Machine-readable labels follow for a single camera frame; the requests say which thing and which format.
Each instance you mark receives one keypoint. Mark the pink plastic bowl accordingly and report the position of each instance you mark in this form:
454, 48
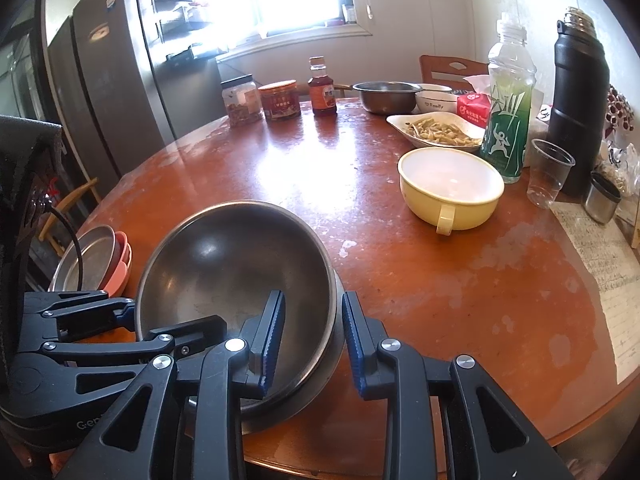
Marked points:
122, 265

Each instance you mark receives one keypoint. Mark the white printed bowl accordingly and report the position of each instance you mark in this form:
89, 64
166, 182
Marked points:
435, 105

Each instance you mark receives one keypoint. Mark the printed paper sheet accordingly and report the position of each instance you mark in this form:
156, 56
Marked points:
610, 280

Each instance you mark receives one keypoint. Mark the clear plastic snack bag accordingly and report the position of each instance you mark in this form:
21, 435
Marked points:
622, 170

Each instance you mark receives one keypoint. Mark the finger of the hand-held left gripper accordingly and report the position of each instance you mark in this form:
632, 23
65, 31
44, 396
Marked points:
75, 306
190, 332

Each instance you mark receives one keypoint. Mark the small steel bowl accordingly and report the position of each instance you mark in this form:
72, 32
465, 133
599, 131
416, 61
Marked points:
385, 102

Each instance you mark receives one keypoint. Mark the deep steel bowl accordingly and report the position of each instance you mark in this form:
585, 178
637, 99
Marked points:
225, 260

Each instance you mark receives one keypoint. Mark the pickled vegetable strips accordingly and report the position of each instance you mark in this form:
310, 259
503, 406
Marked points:
445, 132

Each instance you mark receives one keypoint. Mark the brown sauce bottle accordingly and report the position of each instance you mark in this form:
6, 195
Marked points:
322, 97

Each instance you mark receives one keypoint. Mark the red patterned bag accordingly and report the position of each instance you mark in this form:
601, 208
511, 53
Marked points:
620, 107

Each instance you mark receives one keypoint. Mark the wide steel bowl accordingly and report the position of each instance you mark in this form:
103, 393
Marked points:
280, 417

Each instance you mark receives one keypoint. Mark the wooden chair with curved back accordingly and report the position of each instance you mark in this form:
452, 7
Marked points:
80, 191

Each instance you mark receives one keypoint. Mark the clear jar with black lid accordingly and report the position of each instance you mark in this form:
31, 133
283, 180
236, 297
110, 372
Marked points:
242, 107

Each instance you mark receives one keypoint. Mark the black storage rack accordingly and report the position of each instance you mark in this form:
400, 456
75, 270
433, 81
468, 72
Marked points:
185, 52

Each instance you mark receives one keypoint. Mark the grey refrigerator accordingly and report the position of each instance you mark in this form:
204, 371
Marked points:
115, 85

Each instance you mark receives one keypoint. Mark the shallow steel plate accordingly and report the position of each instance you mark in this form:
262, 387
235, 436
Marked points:
92, 255

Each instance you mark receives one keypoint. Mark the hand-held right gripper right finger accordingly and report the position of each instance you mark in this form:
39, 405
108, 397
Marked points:
352, 340

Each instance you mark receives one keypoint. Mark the red tissue pack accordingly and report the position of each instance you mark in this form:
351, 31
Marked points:
472, 110

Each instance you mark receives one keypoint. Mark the white oval dish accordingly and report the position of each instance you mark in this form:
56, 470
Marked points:
400, 124

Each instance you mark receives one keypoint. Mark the clear plastic cup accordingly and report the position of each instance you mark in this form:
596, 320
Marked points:
547, 180

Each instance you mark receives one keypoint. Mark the green drink bottle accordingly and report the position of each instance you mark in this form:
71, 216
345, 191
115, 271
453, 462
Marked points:
505, 135

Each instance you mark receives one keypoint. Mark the red lid jar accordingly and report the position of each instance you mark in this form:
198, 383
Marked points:
280, 105

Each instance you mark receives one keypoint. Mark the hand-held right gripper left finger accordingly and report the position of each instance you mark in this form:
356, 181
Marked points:
277, 330

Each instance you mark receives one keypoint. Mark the black thermos flask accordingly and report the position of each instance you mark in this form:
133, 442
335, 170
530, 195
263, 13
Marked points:
580, 100

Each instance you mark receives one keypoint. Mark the small steel cup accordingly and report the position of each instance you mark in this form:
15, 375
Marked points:
600, 202

